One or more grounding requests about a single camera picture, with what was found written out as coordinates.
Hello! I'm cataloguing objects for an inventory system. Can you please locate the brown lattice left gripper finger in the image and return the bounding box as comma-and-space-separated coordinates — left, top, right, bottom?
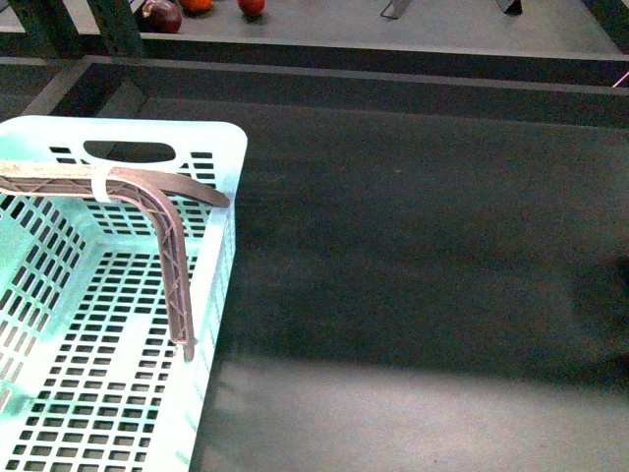
1, 175, 195, 363

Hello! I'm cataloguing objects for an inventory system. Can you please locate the brown flat left gripper finger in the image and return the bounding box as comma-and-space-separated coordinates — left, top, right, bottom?
108, 167, 230, 207

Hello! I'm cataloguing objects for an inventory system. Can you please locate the light blue plastic basket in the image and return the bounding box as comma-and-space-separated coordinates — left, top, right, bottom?
1, 116, 248, 471

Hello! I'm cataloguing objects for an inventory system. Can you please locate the dark red apple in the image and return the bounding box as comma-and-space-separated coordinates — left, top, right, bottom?
142, 0, 183, 33

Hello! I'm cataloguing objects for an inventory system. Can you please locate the red apple on shelf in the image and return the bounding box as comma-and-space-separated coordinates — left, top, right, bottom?
237, 0, 265, 18

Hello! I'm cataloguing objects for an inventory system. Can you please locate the dark green shelf upright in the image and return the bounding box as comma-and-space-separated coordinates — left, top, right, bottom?
6, 1, 144, 59

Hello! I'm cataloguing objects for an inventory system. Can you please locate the orange fruit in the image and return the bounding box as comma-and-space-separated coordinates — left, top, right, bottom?
179, 0, 212, 14

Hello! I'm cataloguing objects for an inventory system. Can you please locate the grey triangular shelf divider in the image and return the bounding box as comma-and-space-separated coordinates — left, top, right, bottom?
379, 0, 412, 20

